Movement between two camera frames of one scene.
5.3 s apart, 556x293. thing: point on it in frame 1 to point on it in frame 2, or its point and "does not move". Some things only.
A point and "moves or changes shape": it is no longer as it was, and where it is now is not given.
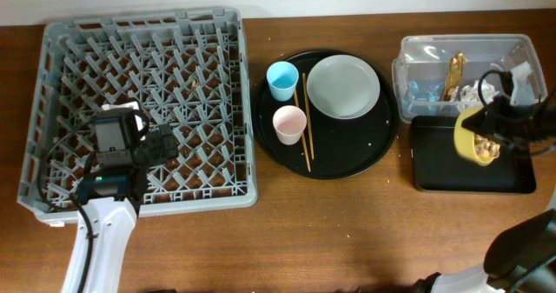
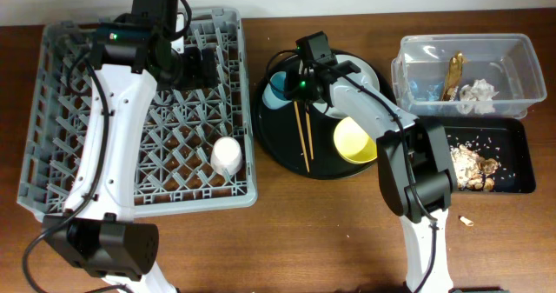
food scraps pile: (486, 149) to (472, 172)
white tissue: (470, 93) does not move
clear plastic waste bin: (439, 75) does not move
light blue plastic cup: (282, 77) moves or changes shape
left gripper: (160, 151) to (195, 76)
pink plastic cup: (289, 123) to (227, 156)
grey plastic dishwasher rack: (187, 69) does not move
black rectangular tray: (439, 166) does not move
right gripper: (492, 123) to (293, 93)
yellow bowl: (464, 139) to (353, 143)
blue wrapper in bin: (432, 95) does not move
